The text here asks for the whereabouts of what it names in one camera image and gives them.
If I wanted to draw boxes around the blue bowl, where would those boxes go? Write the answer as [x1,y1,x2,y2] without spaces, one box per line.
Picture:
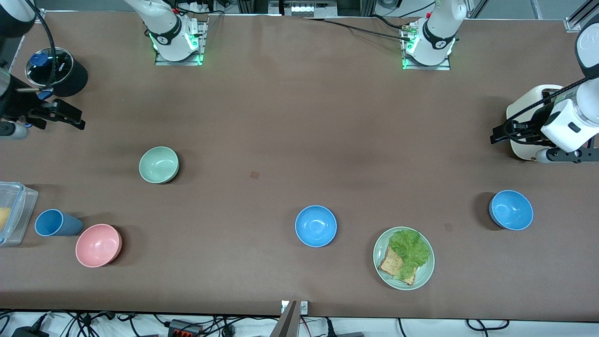
[295,205,337,248]
[489,190,534,231]

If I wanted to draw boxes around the green bowl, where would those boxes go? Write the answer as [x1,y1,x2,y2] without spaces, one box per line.
[139,147,180,184]

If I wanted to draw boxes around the pink bowl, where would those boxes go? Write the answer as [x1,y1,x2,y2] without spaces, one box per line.
[76,224,123,268]

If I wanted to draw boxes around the cream white toaster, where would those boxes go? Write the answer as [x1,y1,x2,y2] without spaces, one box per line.
[506,84,583,162]

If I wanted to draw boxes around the glass lid with blue knob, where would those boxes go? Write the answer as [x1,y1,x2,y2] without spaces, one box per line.
[25,47,74,88]

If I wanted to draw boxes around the clear plastic food container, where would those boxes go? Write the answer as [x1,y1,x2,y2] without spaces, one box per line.
[0,182,39,247]

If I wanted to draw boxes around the blue plastic cup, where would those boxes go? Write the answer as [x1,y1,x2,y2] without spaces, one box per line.
[35,209,83,237]

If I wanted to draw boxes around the green lettuce leaf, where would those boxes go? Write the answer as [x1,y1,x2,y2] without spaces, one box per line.
[389,229,431,281]

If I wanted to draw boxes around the pale green plate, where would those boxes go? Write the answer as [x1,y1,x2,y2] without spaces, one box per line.
[373,227,435,291]

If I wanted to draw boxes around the seeded toast slice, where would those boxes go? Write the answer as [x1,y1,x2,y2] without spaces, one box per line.
[378,244,417,286]

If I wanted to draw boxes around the black power adapter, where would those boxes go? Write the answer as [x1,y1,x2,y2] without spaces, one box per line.
[12,326,50,337]

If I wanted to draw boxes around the white power strip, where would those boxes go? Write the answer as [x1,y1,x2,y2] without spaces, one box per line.
[284,1,327,17]

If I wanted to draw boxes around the black power strip orange switches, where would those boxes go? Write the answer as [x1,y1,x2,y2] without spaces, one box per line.
[168,319,203,337]

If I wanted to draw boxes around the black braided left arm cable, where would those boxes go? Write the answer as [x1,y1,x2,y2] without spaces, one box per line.
[503,77,595,141]

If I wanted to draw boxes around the black pot with blue handle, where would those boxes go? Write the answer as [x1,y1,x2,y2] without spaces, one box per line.
[24,47,88,128]

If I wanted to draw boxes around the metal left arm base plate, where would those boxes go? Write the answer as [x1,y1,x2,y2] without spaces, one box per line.
[402,21,452,71]

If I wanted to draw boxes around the thin black cable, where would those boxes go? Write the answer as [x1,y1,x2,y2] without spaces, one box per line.
[322,20,412,42]
[303,15,407,30]

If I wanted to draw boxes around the looped black cable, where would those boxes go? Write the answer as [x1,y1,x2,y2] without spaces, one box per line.
[465,319,510,331]

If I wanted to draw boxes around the white metal bracket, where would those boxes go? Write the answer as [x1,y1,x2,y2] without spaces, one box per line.
[281,300,309,315]

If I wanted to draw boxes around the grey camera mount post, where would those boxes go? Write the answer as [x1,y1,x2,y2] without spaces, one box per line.
[269,300,300,337]

